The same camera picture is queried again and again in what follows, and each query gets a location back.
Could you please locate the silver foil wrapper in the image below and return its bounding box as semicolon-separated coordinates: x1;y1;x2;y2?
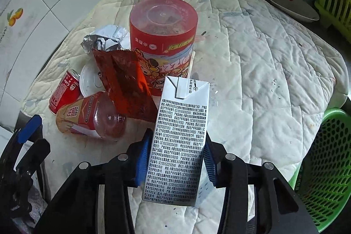
80;25;131;54

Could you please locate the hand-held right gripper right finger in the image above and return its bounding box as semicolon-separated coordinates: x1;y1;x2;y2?
203;132;320;234

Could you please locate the white paper cup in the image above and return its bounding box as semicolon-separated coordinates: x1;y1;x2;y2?
79;61;105;99

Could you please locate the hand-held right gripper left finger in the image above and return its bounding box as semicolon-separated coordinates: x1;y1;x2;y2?
34;128;154;234

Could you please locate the red foil snack bag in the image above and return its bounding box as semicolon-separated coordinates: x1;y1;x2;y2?
92;48;162;123

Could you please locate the white plate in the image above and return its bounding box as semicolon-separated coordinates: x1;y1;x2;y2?
265;0;320;23

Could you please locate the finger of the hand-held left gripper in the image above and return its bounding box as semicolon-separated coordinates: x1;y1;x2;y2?
4;115;43;152
14;138;51;177

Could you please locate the green plastic basket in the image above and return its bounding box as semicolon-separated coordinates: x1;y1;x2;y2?
288;108;351;229

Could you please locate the red cola can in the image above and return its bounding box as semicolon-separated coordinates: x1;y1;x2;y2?
49;70;81;115

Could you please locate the white quilted blanket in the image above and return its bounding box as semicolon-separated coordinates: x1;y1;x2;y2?
20;0;347;234

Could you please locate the large red snack canister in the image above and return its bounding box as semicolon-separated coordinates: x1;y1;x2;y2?
129;0;198;97

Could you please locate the white milk carton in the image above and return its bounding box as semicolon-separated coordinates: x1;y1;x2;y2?
142;75;210;207

